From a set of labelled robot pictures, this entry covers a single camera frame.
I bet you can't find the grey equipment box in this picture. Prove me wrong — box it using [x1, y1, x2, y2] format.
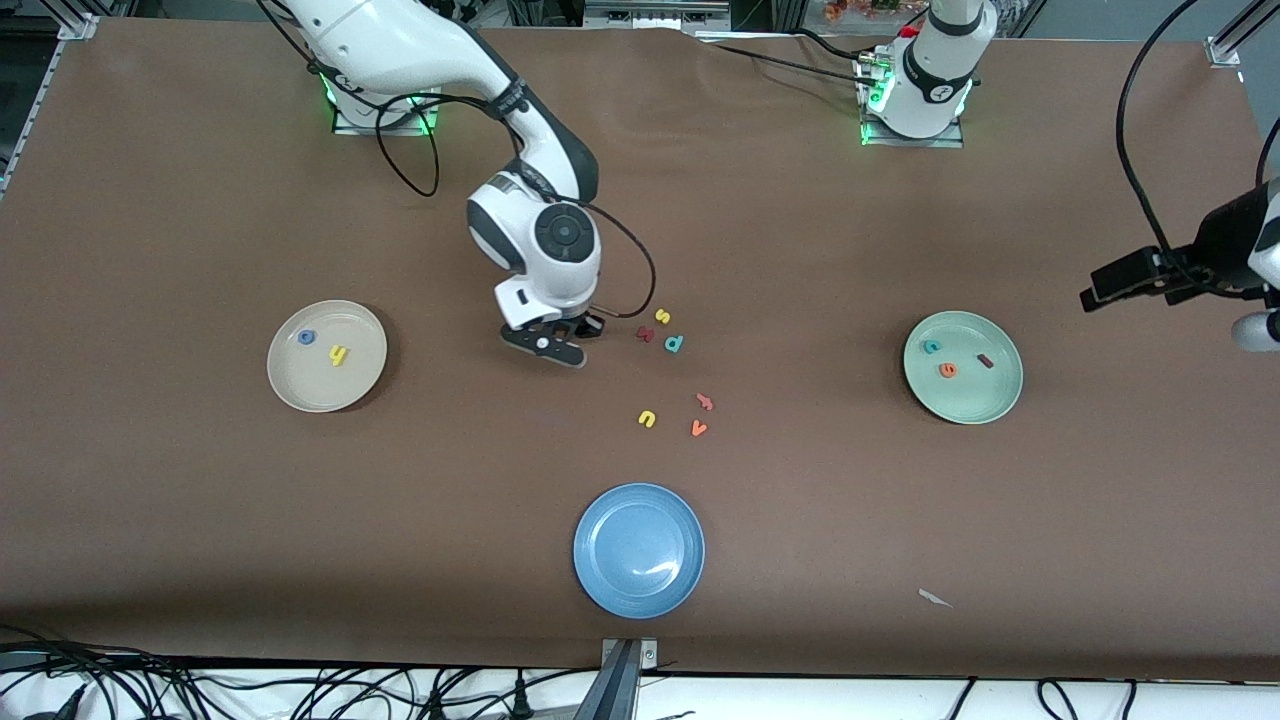
[583, 0, 731, 31]

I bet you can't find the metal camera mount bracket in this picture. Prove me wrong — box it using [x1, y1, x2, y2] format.
[575, 638, 659, 720]

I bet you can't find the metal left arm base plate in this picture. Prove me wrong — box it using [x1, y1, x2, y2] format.
[858, 55, 966, 149]

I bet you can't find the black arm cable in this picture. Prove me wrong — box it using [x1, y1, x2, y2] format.
[1117, 0, 1201, 263]
[375, 95, 657, 319]

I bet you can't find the green plate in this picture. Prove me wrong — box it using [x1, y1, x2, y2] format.
[902, 310, 1025, 426]

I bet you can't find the beige brown plate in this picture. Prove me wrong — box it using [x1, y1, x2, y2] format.
[266, 299, 389, 414]

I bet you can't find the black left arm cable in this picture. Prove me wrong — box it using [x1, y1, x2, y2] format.
[1117, 0, 1201, 263]

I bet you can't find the thick black cable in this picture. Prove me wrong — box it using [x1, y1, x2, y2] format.
[0, 640, 161, 669]

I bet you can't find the aluminium frame profile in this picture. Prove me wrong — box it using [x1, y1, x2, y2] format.
[1205, 0, 1271, 67]
[0, 0, 101, 201]

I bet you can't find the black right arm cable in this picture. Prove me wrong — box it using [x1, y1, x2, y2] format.
[375, 95, 657, 319]

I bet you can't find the blue plate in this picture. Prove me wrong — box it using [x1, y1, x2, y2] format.
[572, 483, 707, 620]

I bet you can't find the brown table cover sheet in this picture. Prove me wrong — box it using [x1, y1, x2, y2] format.
[0, 18, 1280, 683]

